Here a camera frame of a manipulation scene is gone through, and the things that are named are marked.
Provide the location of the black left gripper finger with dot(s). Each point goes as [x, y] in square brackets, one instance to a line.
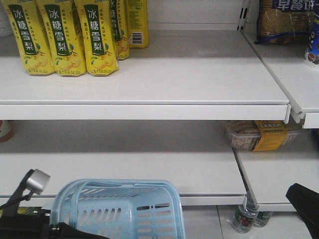
[306, 203]

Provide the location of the white metal shelf unit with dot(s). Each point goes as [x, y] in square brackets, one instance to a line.
[161, 117]

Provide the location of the small green water bottle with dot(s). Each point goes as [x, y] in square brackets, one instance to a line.
[262, 218]

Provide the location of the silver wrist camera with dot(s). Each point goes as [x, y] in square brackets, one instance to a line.
[37, 181]

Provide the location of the yellow pear drink bottle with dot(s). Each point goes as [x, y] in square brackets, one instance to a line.
[64, 34]
[30, 35]
[99, 44]

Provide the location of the blue breakfast biscuit bag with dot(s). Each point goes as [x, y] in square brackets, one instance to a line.
[284, 21]

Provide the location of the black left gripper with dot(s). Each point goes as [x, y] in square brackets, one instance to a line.
[37, 226]

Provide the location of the small clear water bottle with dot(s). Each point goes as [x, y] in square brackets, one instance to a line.
[244, 218]

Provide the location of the light blue plastic basket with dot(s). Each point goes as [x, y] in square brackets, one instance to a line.
[121, 209]

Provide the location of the clear biscuit box yellow label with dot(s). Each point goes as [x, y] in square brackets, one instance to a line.
[260, 135]

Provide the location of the blue white snack cup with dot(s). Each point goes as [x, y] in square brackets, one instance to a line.
[311, 57]

